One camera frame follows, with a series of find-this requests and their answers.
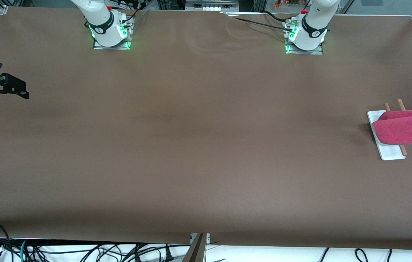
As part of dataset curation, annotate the aluminium frame profile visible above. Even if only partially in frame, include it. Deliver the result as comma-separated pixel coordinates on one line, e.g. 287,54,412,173
182,233,211,262

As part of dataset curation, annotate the white power strip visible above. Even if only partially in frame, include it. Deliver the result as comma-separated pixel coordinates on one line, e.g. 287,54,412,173
185,0,239,12

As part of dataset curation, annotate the white rack base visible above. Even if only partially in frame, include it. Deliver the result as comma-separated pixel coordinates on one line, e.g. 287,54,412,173
367,110,406,161

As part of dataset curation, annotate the black cable across table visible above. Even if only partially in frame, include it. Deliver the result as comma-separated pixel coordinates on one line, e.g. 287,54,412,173
223,10,295,33

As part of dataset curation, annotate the pink and grey towel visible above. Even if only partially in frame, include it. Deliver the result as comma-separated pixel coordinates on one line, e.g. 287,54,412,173
372,110,412,145

